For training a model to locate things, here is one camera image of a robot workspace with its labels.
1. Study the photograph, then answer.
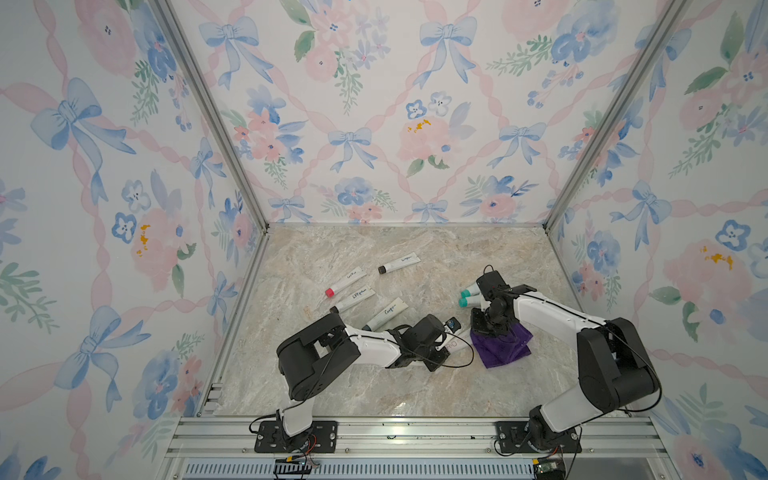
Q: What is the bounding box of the purple cloth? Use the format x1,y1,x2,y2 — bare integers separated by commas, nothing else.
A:
470,324,533,369

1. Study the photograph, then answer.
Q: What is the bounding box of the white toothpaste tube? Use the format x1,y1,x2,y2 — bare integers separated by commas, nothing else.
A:
461,283,481,298

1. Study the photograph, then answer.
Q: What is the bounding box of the white tube black cap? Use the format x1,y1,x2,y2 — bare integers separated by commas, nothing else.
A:
378,253,420,275

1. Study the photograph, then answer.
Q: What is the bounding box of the white tube grey cap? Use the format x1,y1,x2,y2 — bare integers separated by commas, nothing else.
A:
459,295,490,310

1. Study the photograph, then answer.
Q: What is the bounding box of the white tube pink cap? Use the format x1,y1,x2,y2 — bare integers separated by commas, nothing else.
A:
442,330,472,354
325,267,366,298

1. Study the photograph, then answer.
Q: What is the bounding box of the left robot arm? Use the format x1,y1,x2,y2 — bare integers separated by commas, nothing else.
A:
276,313,461,437

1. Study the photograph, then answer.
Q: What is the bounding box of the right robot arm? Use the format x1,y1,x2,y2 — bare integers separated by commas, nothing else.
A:
459,270,662,449

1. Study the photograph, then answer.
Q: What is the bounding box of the white tube centre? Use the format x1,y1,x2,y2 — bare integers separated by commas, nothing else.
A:
363,298,408,331

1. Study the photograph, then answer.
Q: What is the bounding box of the white tube dark cap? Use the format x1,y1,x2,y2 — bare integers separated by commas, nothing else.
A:
329,286,376,314

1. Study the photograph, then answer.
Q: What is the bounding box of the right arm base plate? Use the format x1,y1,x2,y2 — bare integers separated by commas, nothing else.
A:
494,420,582,456

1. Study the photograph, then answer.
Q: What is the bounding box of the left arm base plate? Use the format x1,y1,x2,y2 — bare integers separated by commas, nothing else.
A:
254,420,339,454

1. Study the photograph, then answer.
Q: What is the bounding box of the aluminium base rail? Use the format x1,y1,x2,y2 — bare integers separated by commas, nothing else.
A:
156,417,680,479

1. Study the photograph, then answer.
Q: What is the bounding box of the aluminium corner post right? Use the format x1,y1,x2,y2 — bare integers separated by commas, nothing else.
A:
543,0,690,235

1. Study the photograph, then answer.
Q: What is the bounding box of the aluminium corner post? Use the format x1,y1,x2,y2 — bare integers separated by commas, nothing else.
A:
148,0,269,235
543,0,690,235

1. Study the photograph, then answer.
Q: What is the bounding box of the aluminium corner post left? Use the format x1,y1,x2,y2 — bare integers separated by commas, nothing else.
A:
148,0,269,235

